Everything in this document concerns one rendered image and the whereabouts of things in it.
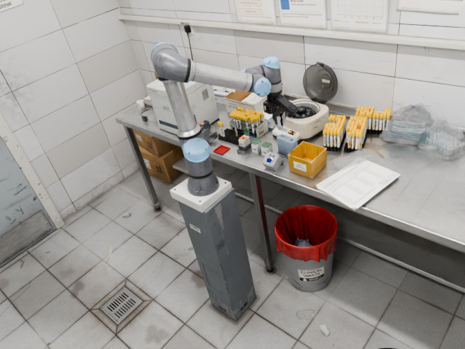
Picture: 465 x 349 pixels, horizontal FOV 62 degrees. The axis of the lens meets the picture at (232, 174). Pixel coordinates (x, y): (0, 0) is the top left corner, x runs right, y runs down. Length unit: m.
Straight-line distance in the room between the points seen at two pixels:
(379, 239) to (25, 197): 2.52
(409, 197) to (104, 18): 2.62
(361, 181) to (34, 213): 2.51
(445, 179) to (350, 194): 0.41
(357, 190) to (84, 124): 2.37
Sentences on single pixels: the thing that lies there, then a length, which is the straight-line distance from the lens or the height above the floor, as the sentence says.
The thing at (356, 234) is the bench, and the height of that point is 0.27.
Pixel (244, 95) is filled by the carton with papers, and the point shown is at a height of 0.95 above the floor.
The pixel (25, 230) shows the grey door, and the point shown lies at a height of 0.16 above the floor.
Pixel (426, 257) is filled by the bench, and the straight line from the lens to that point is 2.37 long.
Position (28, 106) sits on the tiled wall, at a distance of 3.22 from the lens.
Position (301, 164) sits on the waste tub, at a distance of 1.83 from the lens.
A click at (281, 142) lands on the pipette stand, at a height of 0.95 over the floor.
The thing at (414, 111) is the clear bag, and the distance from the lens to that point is 2.05.
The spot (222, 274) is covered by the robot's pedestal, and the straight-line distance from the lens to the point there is 2.07.
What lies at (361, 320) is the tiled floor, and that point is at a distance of 2.40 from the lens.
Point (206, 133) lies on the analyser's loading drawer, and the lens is 2.23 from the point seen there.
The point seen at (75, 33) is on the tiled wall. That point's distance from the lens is 3.32.
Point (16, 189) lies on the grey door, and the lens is 3.28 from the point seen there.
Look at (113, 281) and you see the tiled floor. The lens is 2.89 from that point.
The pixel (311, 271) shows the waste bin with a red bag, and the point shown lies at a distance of 2.30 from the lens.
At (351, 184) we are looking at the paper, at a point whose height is 0.89.
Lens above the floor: 2.02
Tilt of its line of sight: 36 degrees down
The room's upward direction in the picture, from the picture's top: 12 degrees counter-clockwise
